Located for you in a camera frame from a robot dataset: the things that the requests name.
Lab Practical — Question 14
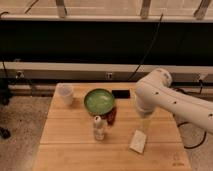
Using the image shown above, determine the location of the translucent plastic cup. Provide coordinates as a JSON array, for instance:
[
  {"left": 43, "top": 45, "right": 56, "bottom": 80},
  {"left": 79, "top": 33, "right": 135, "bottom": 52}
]
[{"left": 57, "top": 84, "right": 74, "bottom": 106}]

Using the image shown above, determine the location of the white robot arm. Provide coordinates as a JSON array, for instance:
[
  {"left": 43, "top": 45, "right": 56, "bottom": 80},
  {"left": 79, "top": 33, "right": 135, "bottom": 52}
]
[{"left": 135, "top": 68, "right": 213, "bottom": 134}]

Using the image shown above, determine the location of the black rectangular phone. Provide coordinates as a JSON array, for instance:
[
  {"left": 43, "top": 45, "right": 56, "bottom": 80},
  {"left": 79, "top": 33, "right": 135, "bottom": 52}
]
[{"left": 112, "top": 90, "right": 130, "bottom": 99}]

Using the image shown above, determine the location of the black cable on floor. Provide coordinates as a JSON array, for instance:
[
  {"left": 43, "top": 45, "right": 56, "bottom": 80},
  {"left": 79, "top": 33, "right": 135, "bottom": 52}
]
[{"left": 171, "top": 87, "right": 208, "bottom": 150}]

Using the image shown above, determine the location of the black hanging cable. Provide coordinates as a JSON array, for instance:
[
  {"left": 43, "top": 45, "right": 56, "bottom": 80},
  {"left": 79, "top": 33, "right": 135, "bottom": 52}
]
[{"left": 126, "top": 13, "right": 165, "bottom": 82}]

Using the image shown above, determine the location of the clear plastic bottle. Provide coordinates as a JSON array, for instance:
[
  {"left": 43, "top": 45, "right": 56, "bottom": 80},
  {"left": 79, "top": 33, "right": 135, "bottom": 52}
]
[{"left": 93, "top": 116, "right": 106, "bottom": 141}]

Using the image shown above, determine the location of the dark red brown object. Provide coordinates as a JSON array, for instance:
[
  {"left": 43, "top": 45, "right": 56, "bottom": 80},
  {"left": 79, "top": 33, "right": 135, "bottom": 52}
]
[{"left": 102, "top": 108, "right": 117, "bottom": 126}]

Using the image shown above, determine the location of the green bowl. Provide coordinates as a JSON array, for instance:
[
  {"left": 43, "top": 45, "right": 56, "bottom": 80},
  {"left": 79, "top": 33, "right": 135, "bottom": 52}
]
[{"left": 84, "top": 88, "right": 115, "bottom": 115}]

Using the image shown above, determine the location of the black object left edge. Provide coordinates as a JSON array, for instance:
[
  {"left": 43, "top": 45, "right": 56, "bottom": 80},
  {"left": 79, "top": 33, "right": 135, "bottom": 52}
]
[{"left": 0, "top": 79, "right": 12, "bottom": 139}]

